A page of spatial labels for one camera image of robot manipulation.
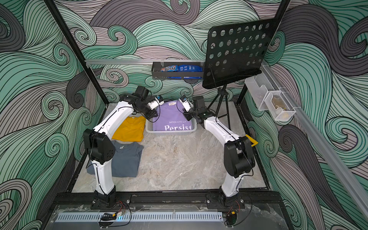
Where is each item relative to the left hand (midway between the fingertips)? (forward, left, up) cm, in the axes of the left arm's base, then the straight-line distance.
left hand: (156, 111), depth 89 cm
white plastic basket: (-5, +6, -12) cm, 15 cm away
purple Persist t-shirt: (0, -8, -6) cm, 10 cm away
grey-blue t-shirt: (-27, +17, -16) cm, 35 cm away
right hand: (+3, -21, 0) cm, 21 cm away
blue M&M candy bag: (+24, -16, +16) cm, 33 cm away
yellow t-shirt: (-3, +20, -16) cm, 26 cm away
